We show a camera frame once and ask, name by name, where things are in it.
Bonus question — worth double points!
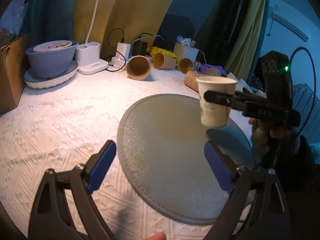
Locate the white charger block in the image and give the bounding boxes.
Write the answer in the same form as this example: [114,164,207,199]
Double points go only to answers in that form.
[111,42,131,68]

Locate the purple bowl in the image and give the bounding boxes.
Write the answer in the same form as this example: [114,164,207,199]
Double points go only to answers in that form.
[25,41,79,79]

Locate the cardboard box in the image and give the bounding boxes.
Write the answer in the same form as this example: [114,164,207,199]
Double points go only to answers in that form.
[0,34,31,113]

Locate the yellow snack bag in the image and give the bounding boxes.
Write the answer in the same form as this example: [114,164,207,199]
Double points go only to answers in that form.
[146,47,178,62]

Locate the black cable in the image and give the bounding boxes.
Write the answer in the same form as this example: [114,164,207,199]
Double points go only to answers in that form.
[103,28,130,72]

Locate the small brown paper cup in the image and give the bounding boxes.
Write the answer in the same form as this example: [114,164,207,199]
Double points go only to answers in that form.
[178,58,194,74]

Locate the purple cloth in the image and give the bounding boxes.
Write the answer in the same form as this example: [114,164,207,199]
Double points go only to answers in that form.
[199,64,228,77]

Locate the white plate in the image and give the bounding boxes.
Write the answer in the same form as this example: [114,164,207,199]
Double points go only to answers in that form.
[23,60,79,90]

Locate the right hand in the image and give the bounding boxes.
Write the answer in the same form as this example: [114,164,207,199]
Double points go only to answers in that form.
[249,118,286,158]

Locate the white cable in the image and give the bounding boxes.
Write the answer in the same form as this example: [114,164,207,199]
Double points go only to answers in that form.
[130,35,166,53]

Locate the white inner dish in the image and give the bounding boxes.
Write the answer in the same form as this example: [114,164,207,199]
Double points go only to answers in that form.
[33,40,72,52]

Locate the grey round placemat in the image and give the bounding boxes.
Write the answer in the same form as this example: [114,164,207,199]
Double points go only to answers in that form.
[117,94,254,225]

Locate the white desk lamp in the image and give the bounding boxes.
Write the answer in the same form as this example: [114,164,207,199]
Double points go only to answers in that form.
[74,0,138,75]

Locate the white perforated plastic basket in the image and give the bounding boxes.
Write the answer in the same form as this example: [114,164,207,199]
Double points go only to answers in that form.
[173,42,199,61]

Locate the black power adapter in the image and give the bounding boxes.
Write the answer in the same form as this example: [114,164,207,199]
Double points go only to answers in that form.
[132,40,148,56]

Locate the white cup green print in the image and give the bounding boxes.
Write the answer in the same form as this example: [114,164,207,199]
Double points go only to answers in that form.
[197,76,237,128]

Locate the yellowish floral paper cup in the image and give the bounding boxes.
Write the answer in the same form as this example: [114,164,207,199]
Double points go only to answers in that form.
[184,71,206,92]

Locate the brown floral paper cup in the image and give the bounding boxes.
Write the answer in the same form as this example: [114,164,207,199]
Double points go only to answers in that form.
[153,53,176,69]

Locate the yellow curtain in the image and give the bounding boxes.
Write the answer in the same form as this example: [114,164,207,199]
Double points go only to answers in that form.
[225,0,266,80]

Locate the plain brown paper cup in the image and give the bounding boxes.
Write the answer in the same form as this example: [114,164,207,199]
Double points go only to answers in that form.
[126,55,151,80]

